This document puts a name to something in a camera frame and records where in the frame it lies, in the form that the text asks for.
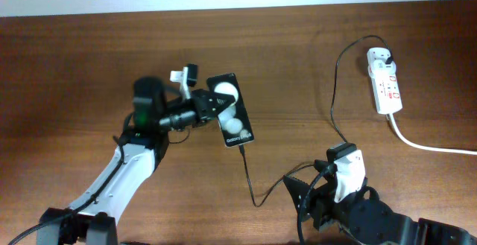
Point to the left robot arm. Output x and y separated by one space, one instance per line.
93 217

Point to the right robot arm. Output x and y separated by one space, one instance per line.
366 219

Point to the black Samsung flip phone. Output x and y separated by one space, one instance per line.
233 121

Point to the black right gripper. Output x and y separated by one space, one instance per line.
323 196

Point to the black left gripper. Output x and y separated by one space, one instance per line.
198 97

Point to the white USB charger adapter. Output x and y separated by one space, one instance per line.
380 62

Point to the white power strip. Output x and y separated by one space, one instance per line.
385 88

